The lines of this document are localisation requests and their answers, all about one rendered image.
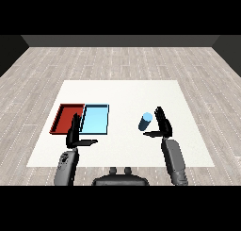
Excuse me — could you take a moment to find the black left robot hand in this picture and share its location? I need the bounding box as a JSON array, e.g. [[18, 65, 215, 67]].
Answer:
[[65, 112, 99, 149]]

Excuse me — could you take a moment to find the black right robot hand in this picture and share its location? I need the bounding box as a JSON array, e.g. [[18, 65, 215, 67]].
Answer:
[[142, 106, 173, 140]]

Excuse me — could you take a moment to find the red shallow open box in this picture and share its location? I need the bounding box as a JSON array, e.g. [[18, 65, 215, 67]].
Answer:
[[49, 103, 86, 136]]

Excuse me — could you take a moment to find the small blue can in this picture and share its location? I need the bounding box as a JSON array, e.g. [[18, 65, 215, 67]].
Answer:
[[137, 111, 153, 132]]

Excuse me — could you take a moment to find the light blue shallow open box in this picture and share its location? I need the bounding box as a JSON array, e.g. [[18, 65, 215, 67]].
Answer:
[[78, 104, 110, 136]]

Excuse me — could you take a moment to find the dark grey robot body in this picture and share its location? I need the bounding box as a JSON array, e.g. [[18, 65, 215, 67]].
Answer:
[[91, 167, 151, 187]]

